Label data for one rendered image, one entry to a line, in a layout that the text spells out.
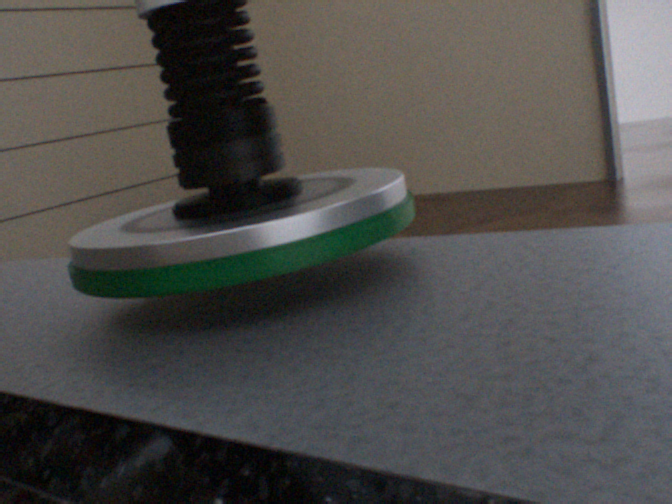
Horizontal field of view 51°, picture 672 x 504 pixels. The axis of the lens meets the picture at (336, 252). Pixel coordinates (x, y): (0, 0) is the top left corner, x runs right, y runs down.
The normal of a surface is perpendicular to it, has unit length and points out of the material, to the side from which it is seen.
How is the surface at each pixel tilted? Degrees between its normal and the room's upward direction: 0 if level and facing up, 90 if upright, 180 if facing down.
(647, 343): 0
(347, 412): 0
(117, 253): 90
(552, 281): 0
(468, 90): 90
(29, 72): 90
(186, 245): 90
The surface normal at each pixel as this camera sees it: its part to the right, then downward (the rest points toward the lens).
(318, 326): -0.18, -0.96
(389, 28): -0.58, 0.28
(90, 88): 0.79, -0.02
